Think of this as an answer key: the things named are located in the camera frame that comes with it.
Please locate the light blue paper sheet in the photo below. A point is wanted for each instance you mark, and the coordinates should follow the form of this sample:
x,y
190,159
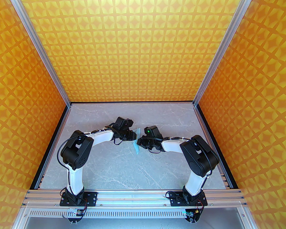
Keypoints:
x,y
136,149

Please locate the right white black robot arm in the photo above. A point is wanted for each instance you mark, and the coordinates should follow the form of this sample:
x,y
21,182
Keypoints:
x,y
200,156

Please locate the thin black table edge strip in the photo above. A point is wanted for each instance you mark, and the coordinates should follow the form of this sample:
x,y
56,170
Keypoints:
x,y
133,102

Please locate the small circuit board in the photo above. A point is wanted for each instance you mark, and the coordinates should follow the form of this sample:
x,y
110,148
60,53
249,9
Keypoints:
x,y
190,214
77,213

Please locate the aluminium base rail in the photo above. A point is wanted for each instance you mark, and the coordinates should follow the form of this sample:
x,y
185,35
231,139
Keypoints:
x,y
133,197

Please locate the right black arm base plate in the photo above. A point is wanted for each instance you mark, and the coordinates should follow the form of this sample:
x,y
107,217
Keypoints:
x,y
174,197

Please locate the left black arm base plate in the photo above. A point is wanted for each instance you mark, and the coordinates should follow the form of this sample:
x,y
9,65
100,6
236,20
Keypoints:
x,y
91,197

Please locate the aluminium corner post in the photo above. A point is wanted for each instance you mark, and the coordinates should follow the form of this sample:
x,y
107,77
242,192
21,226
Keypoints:
x,y
38,44
221,46

